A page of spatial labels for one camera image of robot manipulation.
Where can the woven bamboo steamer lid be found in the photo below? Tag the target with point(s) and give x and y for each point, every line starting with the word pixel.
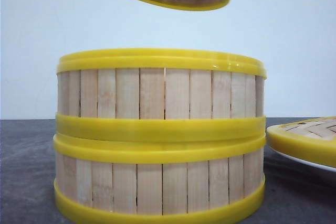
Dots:
pixel 311 140

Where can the front bamboo steamer basket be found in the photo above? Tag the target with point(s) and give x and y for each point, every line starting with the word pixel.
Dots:
pixel 158 181

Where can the white plate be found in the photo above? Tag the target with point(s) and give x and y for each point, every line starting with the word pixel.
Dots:
pixel 315 165

